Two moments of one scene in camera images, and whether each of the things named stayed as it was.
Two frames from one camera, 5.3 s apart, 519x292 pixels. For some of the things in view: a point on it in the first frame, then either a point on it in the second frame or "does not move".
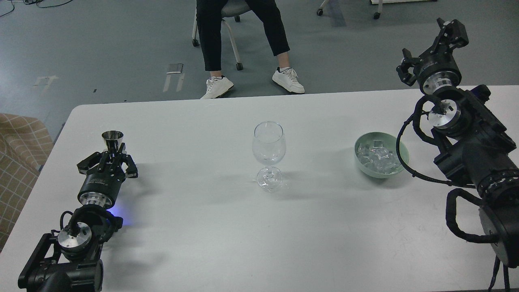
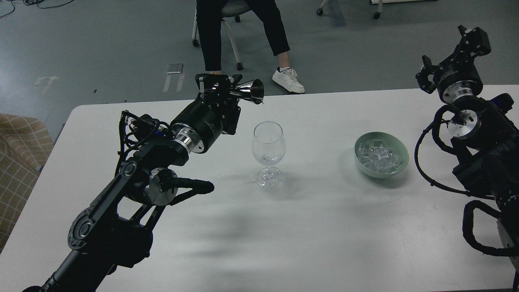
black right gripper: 437,70 -> 458,80
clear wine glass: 269,147 does not move
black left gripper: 101,185 -> 213,113
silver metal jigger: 112,138 -> 253,91
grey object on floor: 175,68 does not move
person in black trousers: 209,13 does not move
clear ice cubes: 377,158 does not move
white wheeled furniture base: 377,15 does not move
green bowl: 376,153 does not move
